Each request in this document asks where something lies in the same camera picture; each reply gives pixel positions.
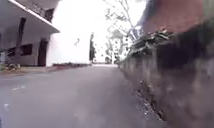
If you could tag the grey asphalt road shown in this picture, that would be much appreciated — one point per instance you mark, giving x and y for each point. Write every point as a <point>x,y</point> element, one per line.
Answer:
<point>78,96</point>

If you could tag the bare earth strip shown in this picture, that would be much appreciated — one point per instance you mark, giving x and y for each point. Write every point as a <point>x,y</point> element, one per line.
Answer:
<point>28,70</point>

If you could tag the pale building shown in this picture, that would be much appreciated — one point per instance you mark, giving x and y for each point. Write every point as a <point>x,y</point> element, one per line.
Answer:
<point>116,46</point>

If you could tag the grey stone wall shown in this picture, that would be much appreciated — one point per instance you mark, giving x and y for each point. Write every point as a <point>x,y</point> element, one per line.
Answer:
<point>181,83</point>

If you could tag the white building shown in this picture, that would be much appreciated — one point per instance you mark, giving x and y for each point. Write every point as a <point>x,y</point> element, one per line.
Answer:
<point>28,36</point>

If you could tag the dark slender tree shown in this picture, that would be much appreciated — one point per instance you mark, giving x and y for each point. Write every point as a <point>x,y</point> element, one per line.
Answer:
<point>92,50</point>

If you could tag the red brick building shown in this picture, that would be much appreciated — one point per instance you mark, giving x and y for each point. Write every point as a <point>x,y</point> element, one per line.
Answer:
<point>175,13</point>

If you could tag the bare tree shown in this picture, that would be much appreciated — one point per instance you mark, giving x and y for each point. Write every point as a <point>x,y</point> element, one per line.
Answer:
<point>123,16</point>

